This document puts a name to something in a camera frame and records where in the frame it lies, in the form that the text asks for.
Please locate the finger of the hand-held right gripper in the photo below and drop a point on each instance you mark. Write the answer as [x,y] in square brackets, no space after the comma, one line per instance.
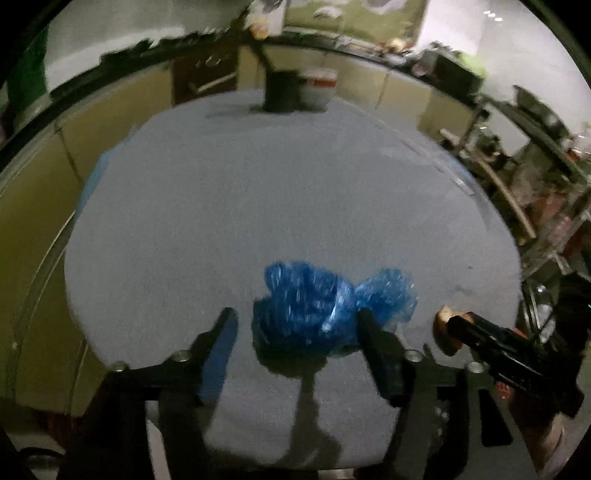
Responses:
[480,332]

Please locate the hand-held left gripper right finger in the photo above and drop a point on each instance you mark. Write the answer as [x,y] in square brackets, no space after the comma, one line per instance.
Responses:
[378,357]

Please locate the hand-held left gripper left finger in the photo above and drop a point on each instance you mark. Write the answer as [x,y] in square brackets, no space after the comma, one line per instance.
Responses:
[221,353]

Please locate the small brown wrapper piece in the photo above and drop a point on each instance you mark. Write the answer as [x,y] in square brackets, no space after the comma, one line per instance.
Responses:
[442,323]

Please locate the blue plastic bag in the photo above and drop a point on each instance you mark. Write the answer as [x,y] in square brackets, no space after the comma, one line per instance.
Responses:
[300,314]
[388,295]

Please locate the wooden stick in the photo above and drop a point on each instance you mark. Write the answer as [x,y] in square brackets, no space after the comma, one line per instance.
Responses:
[508,198]

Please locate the metal shelf rack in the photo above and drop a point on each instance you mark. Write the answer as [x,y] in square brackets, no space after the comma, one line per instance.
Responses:
[545,152]

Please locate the white bucket with red label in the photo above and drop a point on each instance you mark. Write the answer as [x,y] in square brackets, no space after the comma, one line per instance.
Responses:
[318,92]

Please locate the brown cabinet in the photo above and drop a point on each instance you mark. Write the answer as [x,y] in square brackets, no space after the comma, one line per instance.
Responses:
[203,76]

